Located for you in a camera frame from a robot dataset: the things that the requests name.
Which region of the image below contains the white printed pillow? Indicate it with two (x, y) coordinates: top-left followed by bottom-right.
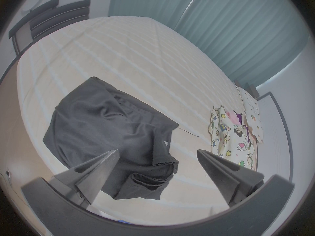
(236, 86), (264, 144)

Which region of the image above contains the grey bedside table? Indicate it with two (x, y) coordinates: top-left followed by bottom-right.
(234, 80), (259, 99)

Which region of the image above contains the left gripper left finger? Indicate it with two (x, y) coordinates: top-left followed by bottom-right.
(54, 149), (120, 204)

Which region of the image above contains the blue-green curtain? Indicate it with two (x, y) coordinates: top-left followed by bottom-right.
(173, 0), (309, 88)
(108, 0), (205, 31)

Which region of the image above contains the black T-shirt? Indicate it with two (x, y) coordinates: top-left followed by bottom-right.
(43, 76), (200, 200)

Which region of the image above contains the purple satin garment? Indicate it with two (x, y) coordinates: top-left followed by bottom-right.
(232, 111), (252, 142)

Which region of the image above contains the white printed pyjama garment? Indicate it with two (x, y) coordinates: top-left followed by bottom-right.
(208, 105), (255, 169)

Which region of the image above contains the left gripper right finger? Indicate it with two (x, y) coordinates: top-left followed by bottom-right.
(197, 149), (264, 203)

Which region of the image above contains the black chest of drawers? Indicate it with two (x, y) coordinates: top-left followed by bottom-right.
(30, 0), (91, 41)

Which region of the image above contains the bed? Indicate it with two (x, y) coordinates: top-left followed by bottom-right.
(16, 16), (293, 224)

